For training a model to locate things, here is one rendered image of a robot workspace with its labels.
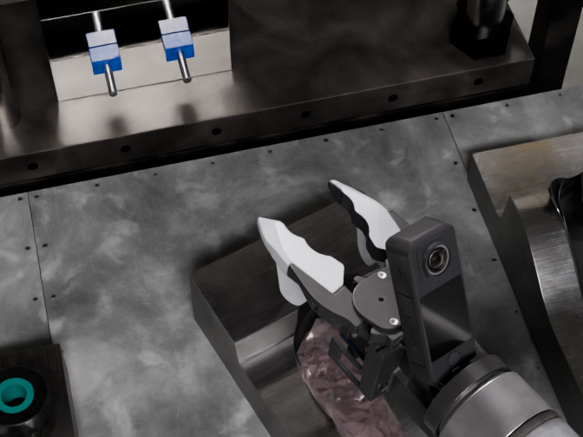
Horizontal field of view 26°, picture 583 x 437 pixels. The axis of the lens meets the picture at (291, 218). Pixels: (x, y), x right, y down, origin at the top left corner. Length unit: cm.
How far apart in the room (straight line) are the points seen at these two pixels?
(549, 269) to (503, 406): 76
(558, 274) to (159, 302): 53
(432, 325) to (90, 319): 88
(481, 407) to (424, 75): 115
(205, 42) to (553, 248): 62
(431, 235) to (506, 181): 91
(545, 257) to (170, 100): 64
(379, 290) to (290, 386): 64
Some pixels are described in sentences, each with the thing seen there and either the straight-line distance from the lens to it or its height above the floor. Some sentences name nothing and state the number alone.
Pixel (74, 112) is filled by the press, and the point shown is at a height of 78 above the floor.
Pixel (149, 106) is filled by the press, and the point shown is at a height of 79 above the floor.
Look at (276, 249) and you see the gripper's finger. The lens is 94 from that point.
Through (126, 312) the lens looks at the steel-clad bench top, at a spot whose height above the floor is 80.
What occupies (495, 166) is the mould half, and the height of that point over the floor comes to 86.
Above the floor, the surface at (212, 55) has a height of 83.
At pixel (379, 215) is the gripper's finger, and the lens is 97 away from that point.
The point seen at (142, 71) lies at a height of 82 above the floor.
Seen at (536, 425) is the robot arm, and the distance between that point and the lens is 88.
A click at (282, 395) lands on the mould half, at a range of 154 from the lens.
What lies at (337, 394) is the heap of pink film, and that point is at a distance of 152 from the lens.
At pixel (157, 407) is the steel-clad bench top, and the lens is 163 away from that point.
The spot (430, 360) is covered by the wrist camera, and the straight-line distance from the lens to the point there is 89.
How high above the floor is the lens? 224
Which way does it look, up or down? 55 degrees down
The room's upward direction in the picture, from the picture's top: straight up
